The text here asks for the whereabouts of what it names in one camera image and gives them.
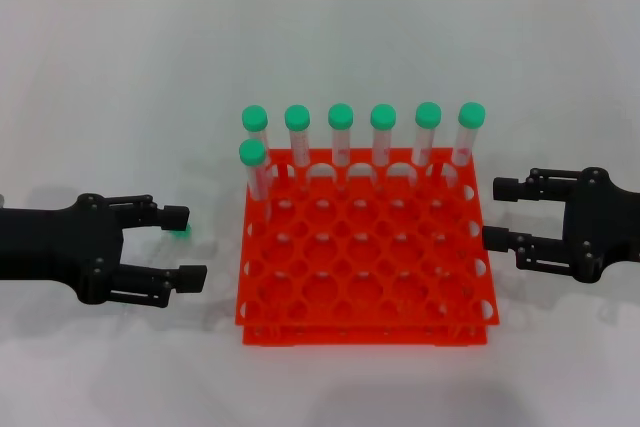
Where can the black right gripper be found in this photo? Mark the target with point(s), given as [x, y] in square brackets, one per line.
[600, 227]

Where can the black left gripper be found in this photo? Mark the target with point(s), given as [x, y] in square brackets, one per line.
[55, 242]

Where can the orange test tube rack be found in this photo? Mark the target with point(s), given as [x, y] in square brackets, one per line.
[350, 338]

